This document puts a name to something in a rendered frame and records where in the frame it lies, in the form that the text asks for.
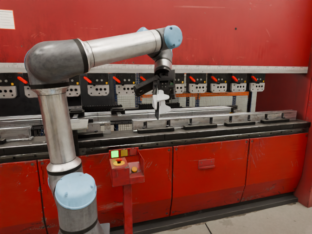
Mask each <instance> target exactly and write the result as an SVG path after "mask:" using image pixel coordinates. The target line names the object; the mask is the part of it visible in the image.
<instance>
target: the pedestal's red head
mask: <svg viewBox="0 0 312 234"><path fill-rule="evenodd" d="M130 149H131V148H127V149H126V150H128V156H127V157H129V156H130ZM135 149H137V156H138V162H129V163H127V161H126V159H125V156H124V157H120V150H122V149H117V150H118V152H119V157H116V158H111V151H113V150H109V162H110V178H111V183H112V186H113V187H117V186H123V185H129V184H135V183H141V182H144V159H143V158H142V156H141V154H140V153H139V151H138V147H135ZM135 156H136V155H135ZM117 158H122V161H124V162H125V164H123V165H120V166H116V165H114V164H113V163H114V162H115V161H116V159H117ZM132 167H137V168H138V172H137V173H132V172H131V168H132Z"/></svg>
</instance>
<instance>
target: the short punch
mask: <svg viewBox="0 0 312 234"><path fill-rule="evenodd" d="M67 102H68V108H69V109H82V98H81V96H78V97H67Z"/></svg>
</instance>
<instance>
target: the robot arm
mask: <svg viewBox="0 0 312 234"><path fill-rule="evenodd" d="M181 43H182V32H181V30H180V28H179V27H177V26H167V27H164V28H159V29H154V30H148V29H146V28H145V27H141V28H140V29H139V30H138V31H137V32H135V33H129V34H123V35H118V36H112V37H107V38H101V39H94V40H88V41H81V40H80V39H69V40H57V41H43V42H40V43H37V44H36V45H34V46H33V47H32V48H31V49H30V50H29V51H28V52H27V54H26V56H25V59H24V65H25V69H26V71H27V73H28V78H29V83H30V87H31V90H32V91H33V92H35V93H36V94H37V95H38V100H39V106H40V111H41V116H42V121H43V126H44V131H45V137H46V142H47V147H48V152H49V158H50V163H49V164H48V165H47V167H46V169H47V173H48V185H49V188H50V189H51V191H52V195H53V197H54V200H55V203H56V206H57V210H58V220H59V229H60V230H59V234H104V231H103V229H102V227H101V225H100V223H99V221H98V210H97V196H96V193H97V187H96V185H95V180H94V179H93V177H92V176H91V175H89V174H87V173H86V174H84V173H83V168H82V162H81V159H80V158H79V157H77V156H76V152H75V146H74V140H73V134H72V126H71V120H70V114H69V108H68V102H67V96H66V91H67V90H68V88H69V87H70V83H69V78H72V77H74V76H77V75H80V74H83V73H87V72H89V70H90V69H91V68H93V67H96V66H100V65H105V64H109V63H113V62H117V61H121V60H125V59H130V58H134V57H138V56H142V55H146V54H147V55H148V56H149V57H151V58H152V59H153V60H154V61H155V67H154V76H153V77H151V78H149V79H147V80H145V81H143V82H141V83H139V84H137V85H135V86H133V90H134V93H135V94H136V96H137V97H139V96H141V95H143V94H145V93H147V92H149V91H151V90H153V93H152V95H153V96H152V106H153V108H154V109H155V117H156V119H157V120H159V116H160V115H161V114H164V113H167V112H170V111H171V108H170V107H169V106H167V105H166V104H165V100H171V99H176V85H175V78H176V75H175V70H173V69H172V57H173V53H172V49H174V48H177V47H178V46H179V45H180V44H181Z"/></svg>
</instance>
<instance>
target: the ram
mask: <svg viewBox="0 0 312 234"><path fill-rule="evenodd" d="M0 9H5V10H13V15H14V23H15V30H13V29H0V63H24V59H25V56H26V54H27V52H28V51H29V50H30V49H31V48H32V47H33V46H34V45H36V44H37V43H40V42H43V41H57V40H69V39H80V40H81V41H88V40H94V39H101V38H107V37H112V36H118V35H123V34H129V33H136V32H137V31H138V30H139V29H140V28H141V27H145V28H146V29H148V30H154V29H159V28H164V27H167V26H177V27H179V28H180V30H181V32H182V43H181V44H180V45H179V46H178V47H177V48H174V49H172V53H173V57H172V65H228V66H298V67H308V64H309V57H310V51H311V45H312V0H0ZM109 64H125V65H154V64H155V61H154V60H153V59H152V58H151V57H149V56H148V55H147V54H146V55H142V56H138V57H134V58H129V59H125V60H121V61H117V62H113V63H109ZM307 71H308V70H211V69H175V73H307ZM88 73H154V69H90V70H89V72H88Z"/></svg>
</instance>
